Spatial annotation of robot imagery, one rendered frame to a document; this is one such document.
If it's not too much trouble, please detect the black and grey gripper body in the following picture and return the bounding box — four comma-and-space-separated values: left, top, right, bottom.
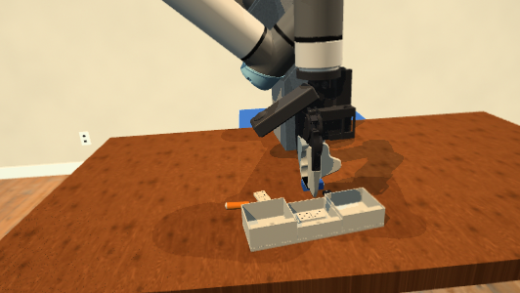
295, 66, 356, 144

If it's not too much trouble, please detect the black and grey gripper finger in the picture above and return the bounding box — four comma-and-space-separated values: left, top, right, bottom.
306, 124, 341, 197
295, 126, 309, 188

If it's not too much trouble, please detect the cream three-compartment bin rack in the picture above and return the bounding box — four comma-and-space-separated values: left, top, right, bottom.
241, 188, 385, 252

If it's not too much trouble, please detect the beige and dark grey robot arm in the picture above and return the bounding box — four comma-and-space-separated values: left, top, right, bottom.
162, 0, 344, 138

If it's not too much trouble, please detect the orange cylinder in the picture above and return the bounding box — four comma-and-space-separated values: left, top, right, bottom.
225, 201, 249, 209

